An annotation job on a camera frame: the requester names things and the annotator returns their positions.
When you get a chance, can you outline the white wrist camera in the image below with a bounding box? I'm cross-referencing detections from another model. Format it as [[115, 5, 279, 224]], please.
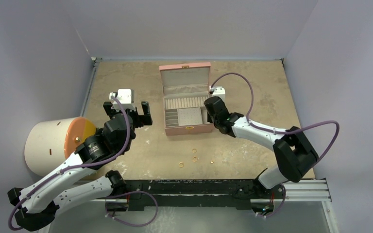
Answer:
[[109, 88, 136, 111], [209, 86, 226, 101]]

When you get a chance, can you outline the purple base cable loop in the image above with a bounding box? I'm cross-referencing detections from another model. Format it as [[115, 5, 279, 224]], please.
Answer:
[[105, 191, 159, 228]]

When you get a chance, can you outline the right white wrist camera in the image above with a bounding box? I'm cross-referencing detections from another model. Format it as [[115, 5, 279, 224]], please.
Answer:
[[209, 86, 226, 101]]

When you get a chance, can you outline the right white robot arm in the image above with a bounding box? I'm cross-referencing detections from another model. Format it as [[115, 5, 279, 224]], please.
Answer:
[[204, 96, 319, 198]]

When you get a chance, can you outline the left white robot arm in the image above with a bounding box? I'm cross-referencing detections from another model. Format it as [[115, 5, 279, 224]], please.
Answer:
[[7, 101, 153, 232]]

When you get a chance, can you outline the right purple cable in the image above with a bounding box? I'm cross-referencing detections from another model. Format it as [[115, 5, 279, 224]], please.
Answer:
[[210, 72, 340, 168]]

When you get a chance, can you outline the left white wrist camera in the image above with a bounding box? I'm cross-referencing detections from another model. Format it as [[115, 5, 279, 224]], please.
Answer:
[[109, 88, 136, 111]]

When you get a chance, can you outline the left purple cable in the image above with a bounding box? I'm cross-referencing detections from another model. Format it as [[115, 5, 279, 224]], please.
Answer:
[[7, 96, 133, 231]]

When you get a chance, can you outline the white cylinder orange lid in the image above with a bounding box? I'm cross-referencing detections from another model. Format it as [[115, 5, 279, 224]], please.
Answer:
[[24, 116, 97, 176]]

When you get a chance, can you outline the aluminium rail frame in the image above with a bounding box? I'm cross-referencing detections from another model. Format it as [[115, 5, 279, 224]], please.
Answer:
[[284, 179, 332, 202]]

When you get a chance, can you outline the pink jewelry box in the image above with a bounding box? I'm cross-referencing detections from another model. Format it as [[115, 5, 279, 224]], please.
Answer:
[[159, 62, 213, 136]]

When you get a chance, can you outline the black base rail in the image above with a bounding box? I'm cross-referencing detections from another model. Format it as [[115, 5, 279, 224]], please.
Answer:
[[104, 179, 285, 213]]

